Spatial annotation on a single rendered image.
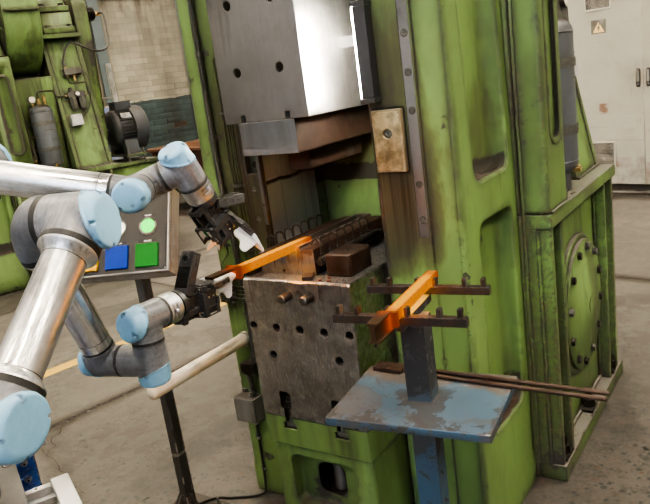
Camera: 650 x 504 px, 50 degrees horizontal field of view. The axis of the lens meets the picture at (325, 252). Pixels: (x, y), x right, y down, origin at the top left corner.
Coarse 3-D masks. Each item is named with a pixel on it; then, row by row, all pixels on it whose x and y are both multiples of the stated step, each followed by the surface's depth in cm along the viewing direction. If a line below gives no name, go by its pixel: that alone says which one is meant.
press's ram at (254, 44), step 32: (224, 0) 192; (256, 0) 186; (288, 0) 180; (320, 0) 190; (352, 0) 203; (224, 32) 195; (256, 32) 189; (288, 32) 183; (320, 32) 190; (352, 32) 204; (224, 64) 198; (256, 64) 192; (288, 64) 186; (320, 64) 191; (352, 64) 204; (224, 96) 201; (256, 96) 195; (288, 96) 189; (320, 96) 191; (352, 96) 205
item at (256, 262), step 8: (296, 240) 206; (304, 240) 206; (280, 248) 198; (288, 248) 199; (264, 256) 191; (272, 256) 193; (280, 256) 196; (240, 264) 185; (248, 264) 185; (256, 264) 188; (264, 264) 191; (216, 272) 178; (224, 272) 177; (232, 272) 181; (240, 272) 181
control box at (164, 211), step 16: (176, 192) 225; (160, 208) 218; (176, 208) 223; (128, 224) 219; (160, 224) 217; (176, 224) 222; (128, 240) 217; (144, 240) 216; (160, 240) 215; (176, 240) 221; (128, 256) 216; (160, 256) 214; (176, 256) 220; (96, 272) 217; (112, 272) 216; (128, 272) 215; (144, 272) 214; (160, 272) 214; (176, 272) 219
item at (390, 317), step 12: (432, 276) 173; (408, 288) 166; (420, 288) 165; (396, 300) 158; (408, 300) 158; (384, 312) 148; (396, 312) 149; (372, 324) 142; (384, 324) 147; (396, 324) 149; (372, 336) 143; (384, 336) 146
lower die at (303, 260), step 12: (348, 216) 239; (372, 216) 233; (324, 228) 221; (336, 228) 218; (348, 228) 220; (372, 228) 226; (288, 240) 220; (324, 240) 208; (336, 240) 209; (348, 240) 214; (372, 240) 227; (264, 252) 209; (300, 252) 202; (312, 252) 199; (324, 252) 204; (276, 264) 208; (288, 264) 205; (300, 264) 203; (312, 264) 200
